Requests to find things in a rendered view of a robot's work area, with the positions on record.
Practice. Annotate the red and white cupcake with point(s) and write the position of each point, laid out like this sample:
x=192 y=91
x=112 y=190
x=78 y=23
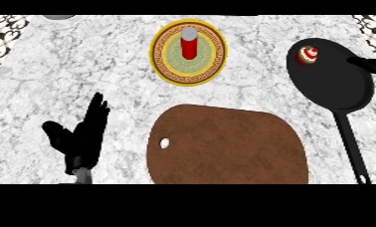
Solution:
x=307 y=55

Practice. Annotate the red can with grey lid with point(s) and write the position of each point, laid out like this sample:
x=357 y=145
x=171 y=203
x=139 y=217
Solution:
x=188 y=46

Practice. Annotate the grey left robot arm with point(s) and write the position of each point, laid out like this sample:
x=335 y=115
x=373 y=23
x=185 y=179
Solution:
x=83 y=177

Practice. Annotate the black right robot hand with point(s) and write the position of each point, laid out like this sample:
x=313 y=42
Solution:
x=364 y=63

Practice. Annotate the grey round object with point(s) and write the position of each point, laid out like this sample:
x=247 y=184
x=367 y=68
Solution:
x=59 y=16

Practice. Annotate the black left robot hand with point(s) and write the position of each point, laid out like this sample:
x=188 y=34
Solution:
x=87 y=134

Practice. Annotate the black frying pan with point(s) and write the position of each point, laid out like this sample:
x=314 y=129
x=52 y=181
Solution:
x=332 y=85

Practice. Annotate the brown wooden cutting board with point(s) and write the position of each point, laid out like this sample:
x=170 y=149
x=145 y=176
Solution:
x=230 y=148

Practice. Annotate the yellow patterned round plate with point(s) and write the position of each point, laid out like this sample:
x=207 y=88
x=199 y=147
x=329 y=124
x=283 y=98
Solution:
x=171 y=68

